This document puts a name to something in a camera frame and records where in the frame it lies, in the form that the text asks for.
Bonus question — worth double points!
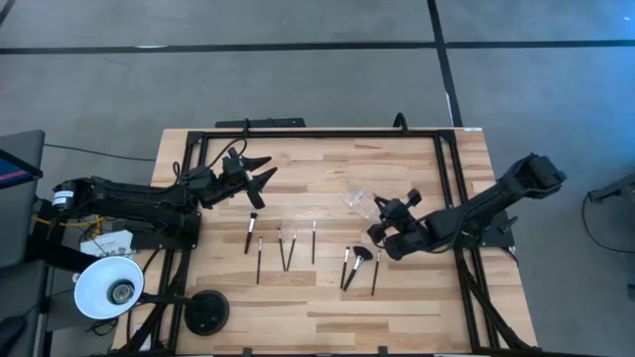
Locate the white desk lamp black base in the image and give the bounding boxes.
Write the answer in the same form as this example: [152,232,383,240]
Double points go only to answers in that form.
[72,255,231,337]

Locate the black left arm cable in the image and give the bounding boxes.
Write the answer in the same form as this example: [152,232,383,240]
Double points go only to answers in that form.
[171,137,249,185]

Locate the white paper sheet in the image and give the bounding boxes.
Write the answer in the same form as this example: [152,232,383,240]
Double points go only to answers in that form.
[79,229,136,260]

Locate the tablet with blue screen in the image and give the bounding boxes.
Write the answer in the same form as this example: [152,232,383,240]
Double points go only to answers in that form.
[0,148,45,190]

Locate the thick powder makeup brush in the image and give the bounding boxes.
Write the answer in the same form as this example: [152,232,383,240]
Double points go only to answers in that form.
[243,211,259,256]

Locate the thin black floor cable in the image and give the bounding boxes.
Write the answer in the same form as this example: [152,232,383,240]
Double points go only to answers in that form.
[43,143,158,163]

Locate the black rounded object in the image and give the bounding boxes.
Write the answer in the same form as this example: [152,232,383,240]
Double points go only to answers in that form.
[0,315,27,357]

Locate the grey cabinet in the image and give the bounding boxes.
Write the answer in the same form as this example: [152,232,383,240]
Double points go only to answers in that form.
[0,129,47,269]

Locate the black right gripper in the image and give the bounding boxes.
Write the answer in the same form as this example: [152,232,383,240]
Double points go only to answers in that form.
[366,189,424,245]

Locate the grey equipment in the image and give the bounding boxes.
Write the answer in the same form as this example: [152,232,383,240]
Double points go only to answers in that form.
[587,172,635,204]

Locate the black looped floor cable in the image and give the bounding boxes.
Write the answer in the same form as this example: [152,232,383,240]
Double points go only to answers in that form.
[580,191,635,255]

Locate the black power strip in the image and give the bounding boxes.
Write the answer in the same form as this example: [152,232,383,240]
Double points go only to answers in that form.
[214,117,308,130]

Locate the clear plastic cup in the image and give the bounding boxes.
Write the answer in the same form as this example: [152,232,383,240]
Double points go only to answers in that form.
[339,185,383,222]

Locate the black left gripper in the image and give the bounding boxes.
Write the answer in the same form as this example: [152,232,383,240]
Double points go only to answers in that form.
[200,154,279,211]

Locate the black stand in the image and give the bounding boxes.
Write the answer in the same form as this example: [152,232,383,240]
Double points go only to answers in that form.
[24,197,100,274]

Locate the yellow cable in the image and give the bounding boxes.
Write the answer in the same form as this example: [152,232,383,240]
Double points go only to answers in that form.
[33,213,106,235]

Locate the black fan makeup brush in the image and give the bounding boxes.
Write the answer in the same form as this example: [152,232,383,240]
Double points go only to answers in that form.
[342,245,375,293]

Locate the black metal table frame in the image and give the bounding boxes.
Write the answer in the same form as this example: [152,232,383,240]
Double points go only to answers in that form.
[116,126,542,357]

